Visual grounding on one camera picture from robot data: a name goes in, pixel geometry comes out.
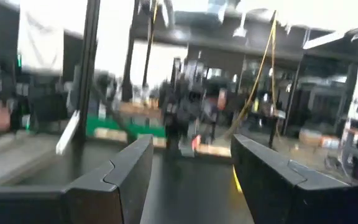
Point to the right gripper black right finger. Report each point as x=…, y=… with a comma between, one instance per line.
x=275, y=193

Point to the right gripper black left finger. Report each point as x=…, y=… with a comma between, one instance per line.
x=104, y=199

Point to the green floor mat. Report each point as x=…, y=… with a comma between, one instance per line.
x=126, y=128

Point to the white bar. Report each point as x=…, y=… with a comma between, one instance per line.
x=68, y=132

